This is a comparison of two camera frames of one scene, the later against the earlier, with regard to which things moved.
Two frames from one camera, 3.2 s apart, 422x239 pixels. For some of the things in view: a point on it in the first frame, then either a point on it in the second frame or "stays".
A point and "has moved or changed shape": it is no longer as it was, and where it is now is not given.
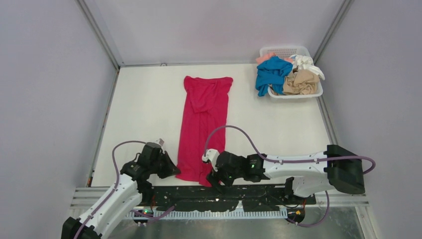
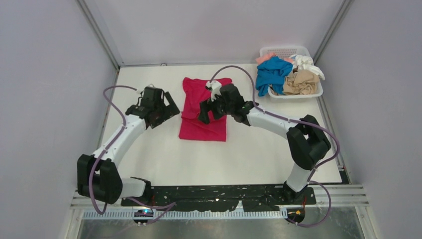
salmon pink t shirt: (269, 55) stays
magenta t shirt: (203, 126) has moved or changed shape
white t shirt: (306, 62) stays
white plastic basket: (285, 52) stays
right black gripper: (214, 180) to (205, 107)
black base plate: (254, 197) stays
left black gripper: (170, 169) to (170, 108)
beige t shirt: (301, 82) stays
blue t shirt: (272, 71) stays
